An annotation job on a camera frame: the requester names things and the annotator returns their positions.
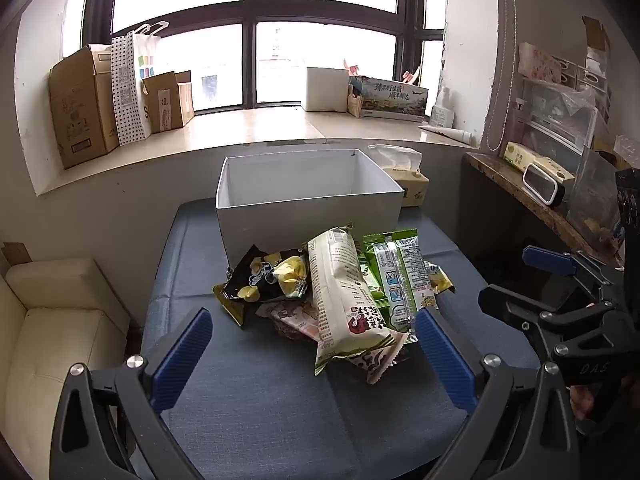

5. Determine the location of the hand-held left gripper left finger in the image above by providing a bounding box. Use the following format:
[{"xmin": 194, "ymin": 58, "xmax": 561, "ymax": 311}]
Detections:
[{"xmin": 49, "ymin": 307, "xmax": 213, "ymax": 480}]

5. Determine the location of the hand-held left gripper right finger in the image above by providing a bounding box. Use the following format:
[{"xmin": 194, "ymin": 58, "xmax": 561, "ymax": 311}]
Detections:
[{"xmin": 414, "ymin": 307, "xmax": 581, "ymax": 480}]

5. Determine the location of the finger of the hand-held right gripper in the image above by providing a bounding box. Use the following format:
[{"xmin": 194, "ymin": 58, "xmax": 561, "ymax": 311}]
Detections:
[
  {"xmin": 477, "ymin": 284, "xmax": 626, "ymax": 387},
  {"xmin": 522, "ymin": 246, "xmax": 626, "ymax": 306}
]

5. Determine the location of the yellow snack packet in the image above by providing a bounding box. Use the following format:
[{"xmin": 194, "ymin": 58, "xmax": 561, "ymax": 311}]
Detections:
[{"xmin": 425, "ymin": 260, "xmax": 457, "ymax": 297}]

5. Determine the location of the white green snack packet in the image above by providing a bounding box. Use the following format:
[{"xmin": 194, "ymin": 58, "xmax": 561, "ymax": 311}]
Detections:
[{"xmin": 372, "ymin": 239, "xmax": 440, "ymax": 333}]

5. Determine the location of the brown patterned snack packet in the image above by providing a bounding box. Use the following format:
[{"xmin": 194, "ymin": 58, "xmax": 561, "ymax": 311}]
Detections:
[{"xmin": 272, "ymin": 320, "xmax": 317, "ymax": 344}]

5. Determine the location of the black chip packet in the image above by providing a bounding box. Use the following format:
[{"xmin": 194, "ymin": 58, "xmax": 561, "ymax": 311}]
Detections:
[{"xmin": 212, "ymin": 245, "xmax": 308, "ymax": 328}]

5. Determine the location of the pale orange bread packet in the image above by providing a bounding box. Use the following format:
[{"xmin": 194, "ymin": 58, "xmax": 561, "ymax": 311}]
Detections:
[{"xmin": 256, "ymin": 301, "xmax": 321, "ymax": 341}]

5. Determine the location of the long cream snack packet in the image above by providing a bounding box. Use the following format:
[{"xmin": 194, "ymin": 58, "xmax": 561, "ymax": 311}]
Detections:
[{"xmin": 306, "ymin": 226, "xmax": 411, "ymax": 377}]

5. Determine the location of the large white box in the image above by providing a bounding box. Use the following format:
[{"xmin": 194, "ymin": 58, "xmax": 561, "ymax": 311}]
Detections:
[{"xmin": 216, "ymin": 148, "xmax": 405, "ymax": 267}]

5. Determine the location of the person's right hand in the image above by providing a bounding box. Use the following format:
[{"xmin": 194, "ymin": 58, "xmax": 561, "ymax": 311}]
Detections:
[{"xmin": 569, "ymin": 385, "xmax": 596, "ymax": 423}]

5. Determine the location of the clear plastic bag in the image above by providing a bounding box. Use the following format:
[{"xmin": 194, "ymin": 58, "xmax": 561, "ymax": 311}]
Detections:
[{"xmin": 567, "ymin": 149, "xmax": 623, "ymax": 241}]

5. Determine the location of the brown stone shelf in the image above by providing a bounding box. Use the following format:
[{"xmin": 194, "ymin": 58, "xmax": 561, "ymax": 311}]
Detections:
[{"xmin": 462, "ymin": 152, "xmax": 626, "ymax": 266}]

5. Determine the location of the blue table cloth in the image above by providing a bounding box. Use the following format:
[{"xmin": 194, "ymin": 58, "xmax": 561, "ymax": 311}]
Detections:
[{"xmin": 140, "ymin": 199, "xmax": 541, "ymax": 480}]

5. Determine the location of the pale green tissue box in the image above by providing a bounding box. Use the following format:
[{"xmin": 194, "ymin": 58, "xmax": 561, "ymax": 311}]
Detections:
[{"xmin": 502, "ymin": 141, "xmax": 576, "ymax": 183}]

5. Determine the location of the clear plastic storage box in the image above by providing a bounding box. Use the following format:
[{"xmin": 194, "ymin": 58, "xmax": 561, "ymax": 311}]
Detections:
[{"xmin": 505, "ymin": 80, "xmax": 598, "ymax": 156}]

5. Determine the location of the cream sofa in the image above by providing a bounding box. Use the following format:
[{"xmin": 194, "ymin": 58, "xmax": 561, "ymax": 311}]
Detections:
[{"xmin": 0, "ymin": 258, "xmax": 132, "ymax": 480}]

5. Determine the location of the white mini drawer unit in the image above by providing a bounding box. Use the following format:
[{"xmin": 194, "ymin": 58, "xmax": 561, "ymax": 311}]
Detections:
[{"xmin": 560, "ymin": 57, "xmax": 613, "ymax": 111}]

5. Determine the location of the soft tissue pack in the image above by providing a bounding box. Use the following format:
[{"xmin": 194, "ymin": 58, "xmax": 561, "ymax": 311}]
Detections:
[{"xmin": 367, "ymin": 144, "xmax": 430, "ymax": 207}]

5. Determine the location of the white tube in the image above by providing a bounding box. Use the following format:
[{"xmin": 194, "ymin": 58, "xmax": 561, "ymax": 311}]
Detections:
[{"xmin": 419, "ymin": 125, "xmax": 473, "ymax": 143}]

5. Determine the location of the pink patterned pack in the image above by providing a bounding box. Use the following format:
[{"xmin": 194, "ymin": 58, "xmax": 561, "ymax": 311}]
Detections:
[{"xmin": 518, "ymin": 41, "xmax": 563, "ymax": 83}]

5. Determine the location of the torn cardboard piece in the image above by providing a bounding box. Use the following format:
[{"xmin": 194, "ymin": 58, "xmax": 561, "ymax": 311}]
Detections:
[{"xmin": 582, "ymin": 16, "xmax": 612, "ymax": 53}]

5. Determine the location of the white lotion bottle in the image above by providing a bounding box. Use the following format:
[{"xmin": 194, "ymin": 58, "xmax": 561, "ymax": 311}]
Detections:
[{"xmin": 430, "ymin": 86, "xmax": 456, "ymax": 129}]

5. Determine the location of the flat cardboard piece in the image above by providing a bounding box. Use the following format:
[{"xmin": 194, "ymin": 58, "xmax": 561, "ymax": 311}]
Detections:
[{"xmin": 2, "ymin": 242, "xmax": 33, "ymax": 265}]

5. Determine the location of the landscape printed carton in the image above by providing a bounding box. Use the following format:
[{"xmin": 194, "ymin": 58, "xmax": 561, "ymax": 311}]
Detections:
[{"xmin": 357, "ymin": 76, "xmax": 430, "ymax": 122}]

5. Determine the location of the small labelled cardboard box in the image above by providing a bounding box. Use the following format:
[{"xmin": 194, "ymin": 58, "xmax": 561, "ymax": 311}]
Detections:
[{"xmin": 141, "ymin": 71, "xmax": 185, "ymax": 134}]

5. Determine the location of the large cardboard box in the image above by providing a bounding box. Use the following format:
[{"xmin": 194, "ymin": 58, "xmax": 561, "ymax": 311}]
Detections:
[{"xmin": 48, "ymin": 45, "xmax": 121, "ymax": 170}]

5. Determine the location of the dotted white paper bag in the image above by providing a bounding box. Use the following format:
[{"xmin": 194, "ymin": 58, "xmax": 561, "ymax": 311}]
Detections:
[{"xmin": 110, "ymin": 21, "xmax": 170, "ymax": 147}]

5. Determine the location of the small white box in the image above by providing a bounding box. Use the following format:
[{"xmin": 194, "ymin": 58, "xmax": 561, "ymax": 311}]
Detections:
[{"xmin": 301, "ymin": 66, "xmax": 349, "ymax": 112}]

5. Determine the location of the white hanging cord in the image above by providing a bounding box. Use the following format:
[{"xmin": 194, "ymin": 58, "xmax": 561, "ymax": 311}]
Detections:
[{"xmin": 482, "ymin": 0, "xmax": 519, "ymax": 152}]

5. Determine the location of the dark window frame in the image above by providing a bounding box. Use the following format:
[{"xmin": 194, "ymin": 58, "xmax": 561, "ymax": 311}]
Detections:
[{"xmin": 82, "ymin": 0, "xmax": 446, "ymax": 111}]

